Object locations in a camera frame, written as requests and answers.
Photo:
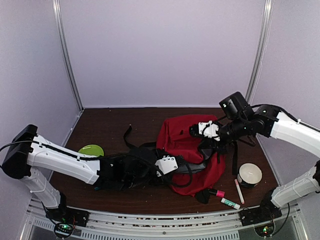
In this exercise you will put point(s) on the green plate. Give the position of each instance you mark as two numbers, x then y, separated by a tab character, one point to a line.
93	150

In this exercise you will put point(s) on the aluminium corner post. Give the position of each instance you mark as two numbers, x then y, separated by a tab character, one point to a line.
261	47
65	53

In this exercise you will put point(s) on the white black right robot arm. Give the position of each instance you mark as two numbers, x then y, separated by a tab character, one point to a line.
288	139

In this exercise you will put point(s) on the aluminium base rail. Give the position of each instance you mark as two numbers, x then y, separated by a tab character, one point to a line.
150	217

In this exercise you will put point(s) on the white dark bowl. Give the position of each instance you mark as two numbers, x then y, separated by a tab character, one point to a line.
249	175

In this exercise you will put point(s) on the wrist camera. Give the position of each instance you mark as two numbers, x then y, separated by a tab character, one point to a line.
208	130
169	163

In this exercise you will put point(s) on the red student backpack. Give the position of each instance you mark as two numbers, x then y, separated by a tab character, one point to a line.
174	139

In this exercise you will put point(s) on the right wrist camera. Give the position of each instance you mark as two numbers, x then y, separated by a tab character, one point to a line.
208	130

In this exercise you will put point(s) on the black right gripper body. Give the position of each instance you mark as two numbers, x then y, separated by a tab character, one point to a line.
218	147

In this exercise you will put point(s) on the pink black highlighter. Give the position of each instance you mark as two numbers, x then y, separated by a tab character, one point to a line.
217	193

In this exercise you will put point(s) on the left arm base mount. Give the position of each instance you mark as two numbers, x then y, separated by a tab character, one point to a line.
71	216

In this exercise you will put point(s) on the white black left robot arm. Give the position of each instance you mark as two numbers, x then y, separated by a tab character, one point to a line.
29	151

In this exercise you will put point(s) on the grey pencil pouch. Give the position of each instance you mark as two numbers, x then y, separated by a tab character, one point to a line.
192	168

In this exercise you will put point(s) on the left aluminium corner post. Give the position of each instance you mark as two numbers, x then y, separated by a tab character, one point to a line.
65	53

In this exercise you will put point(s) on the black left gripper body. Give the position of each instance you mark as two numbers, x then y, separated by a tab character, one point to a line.
130	184

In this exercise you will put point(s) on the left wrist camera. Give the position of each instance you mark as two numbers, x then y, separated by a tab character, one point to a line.
169	163

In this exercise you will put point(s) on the green white glue stick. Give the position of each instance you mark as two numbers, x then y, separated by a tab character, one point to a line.
230	203

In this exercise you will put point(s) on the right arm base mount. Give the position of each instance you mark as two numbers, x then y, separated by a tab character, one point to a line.
257	215

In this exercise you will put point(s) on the pink white pen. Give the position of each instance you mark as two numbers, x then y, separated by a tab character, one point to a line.
239	192

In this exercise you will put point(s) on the right aluminium corner post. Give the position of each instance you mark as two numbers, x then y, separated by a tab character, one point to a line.
261	47

